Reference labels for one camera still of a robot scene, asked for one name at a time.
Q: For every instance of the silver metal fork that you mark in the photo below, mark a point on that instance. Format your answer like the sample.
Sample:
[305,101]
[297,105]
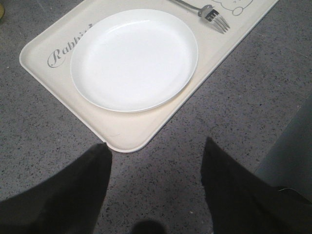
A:
[207,15]

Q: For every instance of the white round plate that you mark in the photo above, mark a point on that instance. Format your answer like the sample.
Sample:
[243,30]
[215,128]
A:
[134,60]

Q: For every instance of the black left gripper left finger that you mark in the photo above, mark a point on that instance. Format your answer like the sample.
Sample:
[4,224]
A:
[67,203]

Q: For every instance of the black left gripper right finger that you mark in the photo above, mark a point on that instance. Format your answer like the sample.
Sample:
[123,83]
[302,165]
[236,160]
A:
[241,203]

